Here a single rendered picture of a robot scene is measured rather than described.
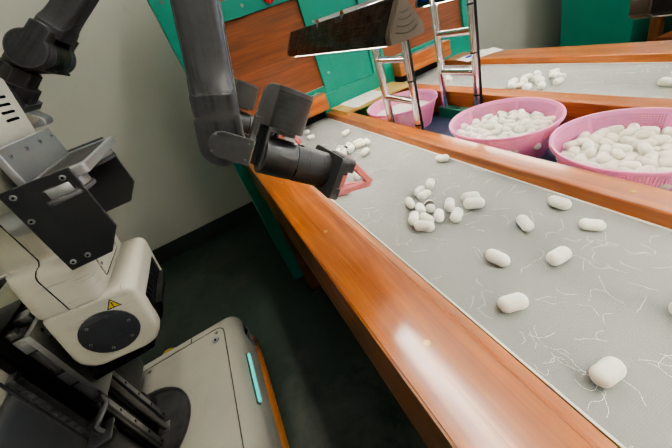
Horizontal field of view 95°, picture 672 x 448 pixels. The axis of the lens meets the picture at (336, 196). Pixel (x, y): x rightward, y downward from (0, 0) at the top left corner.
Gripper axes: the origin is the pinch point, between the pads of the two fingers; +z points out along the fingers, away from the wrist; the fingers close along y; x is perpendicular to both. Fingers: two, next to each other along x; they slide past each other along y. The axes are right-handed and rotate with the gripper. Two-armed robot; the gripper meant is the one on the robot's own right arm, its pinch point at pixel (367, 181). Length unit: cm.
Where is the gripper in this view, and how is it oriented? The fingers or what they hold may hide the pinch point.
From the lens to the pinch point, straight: 54.6
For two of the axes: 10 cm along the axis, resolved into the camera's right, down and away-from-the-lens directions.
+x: -3.4, 9.2, 2.2
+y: -4.3, -3.5, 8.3
